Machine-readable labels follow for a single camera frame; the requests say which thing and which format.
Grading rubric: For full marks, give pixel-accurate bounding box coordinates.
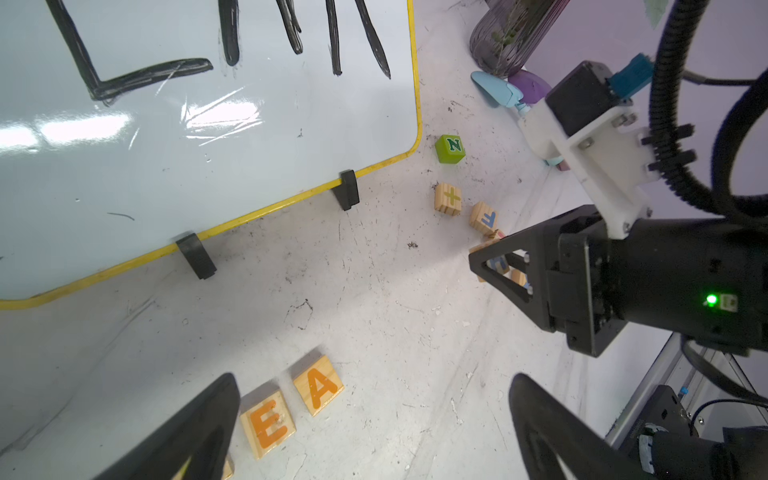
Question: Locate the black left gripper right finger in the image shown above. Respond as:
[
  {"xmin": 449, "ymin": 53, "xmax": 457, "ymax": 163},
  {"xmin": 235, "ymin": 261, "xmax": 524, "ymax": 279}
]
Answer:
[{"xmin": 508, "ymin": 373, "xmax": 652, "ymax": 479}]

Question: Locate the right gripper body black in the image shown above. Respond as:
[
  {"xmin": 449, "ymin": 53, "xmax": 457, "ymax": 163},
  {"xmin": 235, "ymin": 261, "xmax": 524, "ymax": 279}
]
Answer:
[{"xmin": 469, "ymin": 205, "xmax": 767, "ymax": 357}]

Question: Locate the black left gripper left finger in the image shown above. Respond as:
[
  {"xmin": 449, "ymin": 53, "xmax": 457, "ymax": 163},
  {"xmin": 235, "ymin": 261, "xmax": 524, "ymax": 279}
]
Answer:
[{"xmin": 97, "ymin": 373, "xmax": 240, "ymax": 479}]

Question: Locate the wooden P letter block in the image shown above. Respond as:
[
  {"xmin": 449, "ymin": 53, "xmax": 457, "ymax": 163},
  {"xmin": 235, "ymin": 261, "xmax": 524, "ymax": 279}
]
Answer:
[{"xmin": 221, "ymin": 455, "xmax": 234, "ymax": 480}]

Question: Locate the wooden E letter block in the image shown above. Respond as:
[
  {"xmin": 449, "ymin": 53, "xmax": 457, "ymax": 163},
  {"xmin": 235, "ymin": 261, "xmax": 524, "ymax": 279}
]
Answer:
[{"xmin": 240, "ymin": 389, "xmax": 297, "ymax": 460}]

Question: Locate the wooden A letter block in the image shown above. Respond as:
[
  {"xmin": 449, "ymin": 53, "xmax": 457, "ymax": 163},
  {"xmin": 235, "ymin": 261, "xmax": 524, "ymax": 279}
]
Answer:
[{"xmin": 293, "ymin": 355, "xmax": 345, "ymax": 416}]

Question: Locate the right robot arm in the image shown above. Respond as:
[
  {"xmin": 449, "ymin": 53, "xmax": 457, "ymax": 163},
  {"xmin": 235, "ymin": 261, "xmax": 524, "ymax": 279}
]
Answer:
[{"xmin": 469, "ymin": 205, "xmax": 767, "ymax": 479}]

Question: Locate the wooden H letter block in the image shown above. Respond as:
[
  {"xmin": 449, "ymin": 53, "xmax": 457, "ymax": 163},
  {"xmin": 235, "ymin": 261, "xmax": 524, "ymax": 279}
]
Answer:
[{"xmin": 469, "ymin": 239, "xmax": 511, "ymax": 275}]

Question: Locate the wooden F letter block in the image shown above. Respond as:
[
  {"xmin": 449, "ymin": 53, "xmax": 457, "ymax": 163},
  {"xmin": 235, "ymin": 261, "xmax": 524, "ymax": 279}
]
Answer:
[{"xmin": 469, "ymin": 202, "xmax": 498, "ymax": 236}]

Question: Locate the green N letter block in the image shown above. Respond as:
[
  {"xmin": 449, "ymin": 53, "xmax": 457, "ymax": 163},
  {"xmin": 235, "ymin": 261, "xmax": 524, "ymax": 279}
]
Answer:
[{"xmin": 435, "ymin": 134, "xmax": 466, "ymax": 165}]

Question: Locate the whiteboard with PEAR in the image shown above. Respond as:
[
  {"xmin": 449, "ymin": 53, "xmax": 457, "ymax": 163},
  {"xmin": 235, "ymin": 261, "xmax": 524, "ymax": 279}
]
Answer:
[{"xmin": 1, "ymin": 1, "xmax": 422, "ymax": 310}]

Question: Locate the left black whiteboard foot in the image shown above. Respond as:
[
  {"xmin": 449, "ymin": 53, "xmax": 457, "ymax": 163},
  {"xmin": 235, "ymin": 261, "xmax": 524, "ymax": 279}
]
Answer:
[{"xmin": 176, "ymin": 233, "xmax": 217, "ymax": 280}]

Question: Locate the black whiteboard foot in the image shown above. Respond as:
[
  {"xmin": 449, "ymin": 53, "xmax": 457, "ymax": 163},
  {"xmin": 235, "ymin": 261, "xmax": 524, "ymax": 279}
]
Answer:
[
  {"xmin": 176, "ymin": 233, "xmax": 217, "ymax": 280},
  {"xmin": 331, "ymin": 170, "xmax": 360, "ymax": 211}
]

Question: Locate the purple pink toy shovel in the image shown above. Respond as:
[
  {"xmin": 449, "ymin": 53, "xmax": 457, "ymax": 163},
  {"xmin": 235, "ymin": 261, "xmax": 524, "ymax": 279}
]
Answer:
[{"xmin": 508, "ymin": 69, "xmax": 571, "ymax": 172}]

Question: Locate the light blue toy shovel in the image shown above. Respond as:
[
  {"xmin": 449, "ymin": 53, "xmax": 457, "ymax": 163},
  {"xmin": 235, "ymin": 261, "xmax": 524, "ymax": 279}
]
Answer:
[{"xmin": 470, "ymin": 71, "xmax": 530, "ymax": 116}]

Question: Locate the wooden plus sign block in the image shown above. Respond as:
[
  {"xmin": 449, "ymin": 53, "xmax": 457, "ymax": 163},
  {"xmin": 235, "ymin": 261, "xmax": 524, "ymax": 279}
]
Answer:
[{"xmin": 434, "ymin": 183, "xmax": 463, "ymax": 216}]

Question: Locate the right black whiteboard foot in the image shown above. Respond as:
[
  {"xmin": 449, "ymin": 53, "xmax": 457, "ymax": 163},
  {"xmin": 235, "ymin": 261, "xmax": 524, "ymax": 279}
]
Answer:
[{"xmin": 331, "ymin": 170, "xmax": 360, "ymax": 211}]

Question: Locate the dark glass vase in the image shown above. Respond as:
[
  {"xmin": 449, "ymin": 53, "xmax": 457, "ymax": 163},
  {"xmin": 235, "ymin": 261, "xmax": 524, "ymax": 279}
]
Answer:
[{"xmin": 469, "ymin": 0, "xmax": 569, "ymax": 78}]

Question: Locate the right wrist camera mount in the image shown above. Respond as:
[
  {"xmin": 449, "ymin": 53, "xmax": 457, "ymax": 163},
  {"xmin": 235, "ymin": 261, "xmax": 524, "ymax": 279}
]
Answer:
[{"xmin": 517, "ymin": 52, "xmax": 661, "ymax": 241}]

